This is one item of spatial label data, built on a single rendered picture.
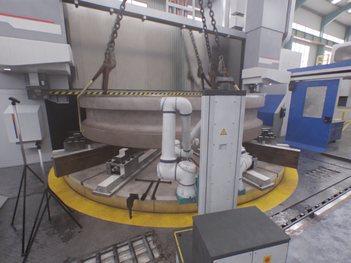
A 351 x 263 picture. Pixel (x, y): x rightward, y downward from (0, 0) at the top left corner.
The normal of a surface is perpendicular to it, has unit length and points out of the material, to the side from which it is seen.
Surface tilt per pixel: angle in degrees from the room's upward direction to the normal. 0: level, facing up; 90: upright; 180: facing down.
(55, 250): 0
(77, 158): 90
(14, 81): 90
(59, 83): 90
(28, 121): 90
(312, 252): 0
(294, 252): 0
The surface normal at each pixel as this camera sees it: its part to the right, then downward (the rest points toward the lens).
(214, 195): 0.23, 0.20
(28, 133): 0.46, 0.18
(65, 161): 0.76, 0.13
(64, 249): 0.00, -0.98
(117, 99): -0.35, 0.19
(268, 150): -0.65, 0.15
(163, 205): -0.04, 0.20
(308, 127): -0.89, 0.09
